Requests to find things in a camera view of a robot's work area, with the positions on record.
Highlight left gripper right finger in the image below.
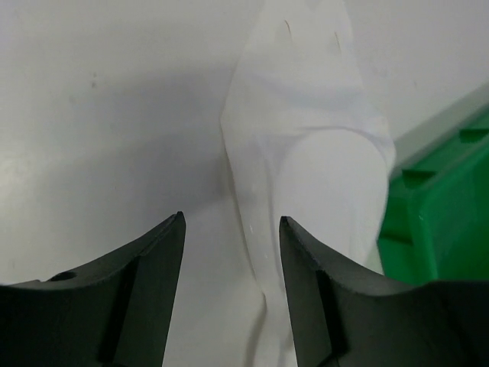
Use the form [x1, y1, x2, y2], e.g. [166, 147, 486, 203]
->
[280, 217, 488, 366]

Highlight green plastic bin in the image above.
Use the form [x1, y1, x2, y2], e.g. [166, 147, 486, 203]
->
[377, 85, 488, 284]

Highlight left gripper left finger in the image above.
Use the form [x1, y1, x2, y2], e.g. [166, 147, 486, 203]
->
[1, 213, 186, 366]

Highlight white garments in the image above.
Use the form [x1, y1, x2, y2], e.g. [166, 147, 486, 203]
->
[221, 1, 395, 366]

